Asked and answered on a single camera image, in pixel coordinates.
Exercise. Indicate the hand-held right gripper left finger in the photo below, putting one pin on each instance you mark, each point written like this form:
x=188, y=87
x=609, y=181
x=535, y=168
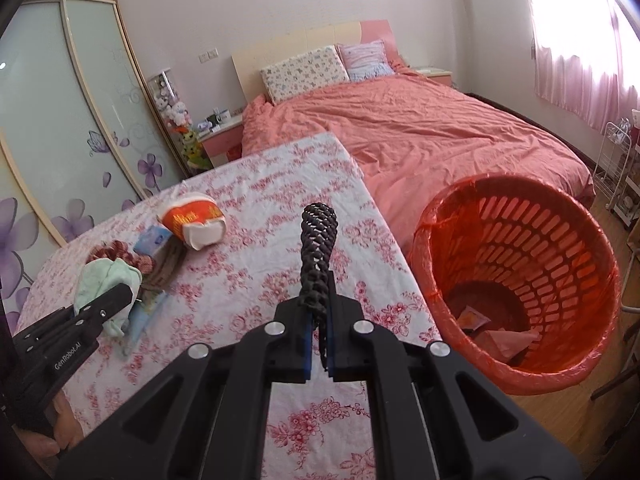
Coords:
x=306, y=355

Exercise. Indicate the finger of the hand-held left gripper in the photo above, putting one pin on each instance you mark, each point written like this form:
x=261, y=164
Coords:
x=112, y=302

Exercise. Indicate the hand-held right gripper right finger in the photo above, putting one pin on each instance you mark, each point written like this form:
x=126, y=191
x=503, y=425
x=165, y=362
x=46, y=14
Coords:
x=331, y=360

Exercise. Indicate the light green cloth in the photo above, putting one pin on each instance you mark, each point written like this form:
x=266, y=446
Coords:
x=100, y=275

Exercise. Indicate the black woven mesh sleeve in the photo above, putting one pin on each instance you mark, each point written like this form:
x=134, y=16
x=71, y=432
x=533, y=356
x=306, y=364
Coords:
x=318, y=240

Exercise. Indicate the red and white paper cup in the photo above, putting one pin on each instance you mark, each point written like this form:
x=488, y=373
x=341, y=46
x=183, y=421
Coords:
x=192, y=215

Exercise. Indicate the red plastic slotted basket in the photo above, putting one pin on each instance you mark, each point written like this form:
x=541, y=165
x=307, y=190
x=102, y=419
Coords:
x=550, y=240

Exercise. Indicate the person's left hand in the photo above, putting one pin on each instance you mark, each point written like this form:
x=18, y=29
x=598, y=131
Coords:
x=62, y=425

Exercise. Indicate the light blue flat packet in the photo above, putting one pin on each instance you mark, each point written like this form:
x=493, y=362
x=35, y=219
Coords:
x=145, y=315

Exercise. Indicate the red patterned cloth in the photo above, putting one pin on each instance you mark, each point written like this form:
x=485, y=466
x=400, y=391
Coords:
x=117, y=251

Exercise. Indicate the brown striped cloth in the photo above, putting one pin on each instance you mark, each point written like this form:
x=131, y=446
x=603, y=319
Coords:
x=167, y=265

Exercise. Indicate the blue tissue packet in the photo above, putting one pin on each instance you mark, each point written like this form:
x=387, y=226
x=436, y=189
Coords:
x=152, y=240

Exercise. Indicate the small red white wrapper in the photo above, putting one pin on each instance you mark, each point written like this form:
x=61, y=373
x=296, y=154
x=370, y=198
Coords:
x=472, y=319

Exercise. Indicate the yellow green plush toy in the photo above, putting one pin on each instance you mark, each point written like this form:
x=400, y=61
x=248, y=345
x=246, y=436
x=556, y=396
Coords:
x=192, y=147

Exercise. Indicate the pink crumpled paper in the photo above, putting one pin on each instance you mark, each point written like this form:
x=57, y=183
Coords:
x=515, y=342

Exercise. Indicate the small red bin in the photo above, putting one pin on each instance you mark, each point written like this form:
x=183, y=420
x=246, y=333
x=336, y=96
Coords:
x=234, y=153

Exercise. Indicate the pink white nightstand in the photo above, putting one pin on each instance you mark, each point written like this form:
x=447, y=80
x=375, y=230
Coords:
x=220, y=137
x=435, y=76

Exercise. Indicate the flower print glass wardrobe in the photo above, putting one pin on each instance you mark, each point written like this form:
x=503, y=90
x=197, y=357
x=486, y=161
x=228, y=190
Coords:
x=60, y=110

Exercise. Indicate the clear plush toy display case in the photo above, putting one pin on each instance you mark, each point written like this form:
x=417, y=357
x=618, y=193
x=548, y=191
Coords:
x=167, y=100

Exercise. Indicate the white mug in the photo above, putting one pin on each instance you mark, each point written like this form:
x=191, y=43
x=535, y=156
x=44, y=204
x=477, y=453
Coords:
x=224, y=114

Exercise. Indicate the floral print pillow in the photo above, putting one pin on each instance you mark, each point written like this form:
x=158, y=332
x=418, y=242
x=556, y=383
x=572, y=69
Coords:
x=305, y=75

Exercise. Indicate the pink striped pillow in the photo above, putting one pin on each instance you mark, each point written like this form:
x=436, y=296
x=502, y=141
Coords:
x=365, y=60

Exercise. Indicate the pink curtain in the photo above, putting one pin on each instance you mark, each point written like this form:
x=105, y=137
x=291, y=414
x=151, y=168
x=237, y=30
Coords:
x=585, y=35

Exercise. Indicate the white wall socket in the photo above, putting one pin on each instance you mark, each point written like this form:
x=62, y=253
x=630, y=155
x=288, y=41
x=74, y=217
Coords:
x=209, y=55

